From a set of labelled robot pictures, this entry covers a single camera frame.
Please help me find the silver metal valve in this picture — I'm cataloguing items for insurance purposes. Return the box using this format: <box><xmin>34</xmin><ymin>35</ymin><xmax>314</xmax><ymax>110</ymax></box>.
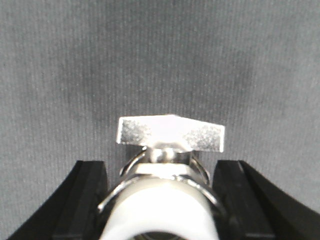
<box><xmin>97</xmin><ymin>114</ymin><xmax>226</xmax><ymax>240</ymax></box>

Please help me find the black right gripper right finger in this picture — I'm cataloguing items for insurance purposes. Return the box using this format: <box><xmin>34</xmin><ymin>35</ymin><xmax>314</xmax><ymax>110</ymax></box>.
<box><xmin>212</xmin><ymin>160</ymin><xmax>320</xmax><ymax>240</ymax></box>

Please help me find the dark grey conveyor belt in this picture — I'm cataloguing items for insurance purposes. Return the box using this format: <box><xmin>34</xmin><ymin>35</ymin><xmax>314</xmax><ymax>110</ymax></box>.
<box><xmin>0</xmin><ymin>0</ymin><xmax>320</xmax><ymax>240</ymax></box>

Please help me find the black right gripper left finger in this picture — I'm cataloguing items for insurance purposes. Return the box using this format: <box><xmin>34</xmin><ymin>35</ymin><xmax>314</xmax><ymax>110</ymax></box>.
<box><xmin>9</xmin><ymin>160</ymin><xmax>107</xmax><ymax>240</ymax></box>

